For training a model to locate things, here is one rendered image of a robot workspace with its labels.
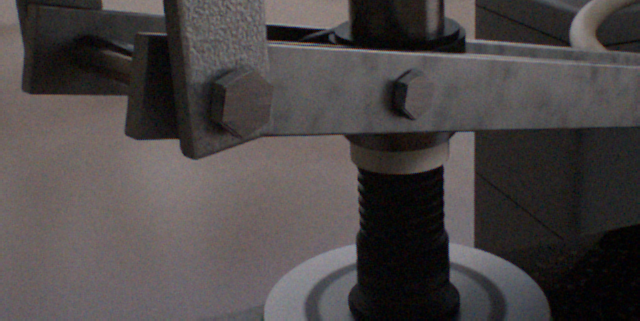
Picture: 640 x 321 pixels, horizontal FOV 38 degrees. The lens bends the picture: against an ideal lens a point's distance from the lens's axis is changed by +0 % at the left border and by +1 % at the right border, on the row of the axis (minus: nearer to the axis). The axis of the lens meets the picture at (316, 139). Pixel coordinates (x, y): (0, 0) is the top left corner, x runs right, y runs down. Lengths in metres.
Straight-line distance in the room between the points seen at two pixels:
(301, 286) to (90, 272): 1.95
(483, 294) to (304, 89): 0.29
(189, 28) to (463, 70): 0.23
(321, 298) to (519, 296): 0.15
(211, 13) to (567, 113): 0.35
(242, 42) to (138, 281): 2.16
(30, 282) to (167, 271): 0.37
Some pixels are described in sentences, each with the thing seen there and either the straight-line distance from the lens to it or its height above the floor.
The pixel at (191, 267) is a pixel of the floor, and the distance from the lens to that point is 2.60.
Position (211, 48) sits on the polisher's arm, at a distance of 0.42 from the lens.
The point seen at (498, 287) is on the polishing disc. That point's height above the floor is 0.85.
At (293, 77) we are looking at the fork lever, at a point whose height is 1.08.
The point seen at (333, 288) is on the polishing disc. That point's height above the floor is 0.85.
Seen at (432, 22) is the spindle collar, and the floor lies 1.07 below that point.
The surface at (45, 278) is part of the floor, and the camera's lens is 2.68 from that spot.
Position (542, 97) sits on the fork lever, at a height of 1.01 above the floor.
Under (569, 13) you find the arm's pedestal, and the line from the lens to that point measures 1.62.
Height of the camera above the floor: 1.22
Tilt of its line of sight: 21 degrees down
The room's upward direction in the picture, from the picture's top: 3 degrees counter-clockwise
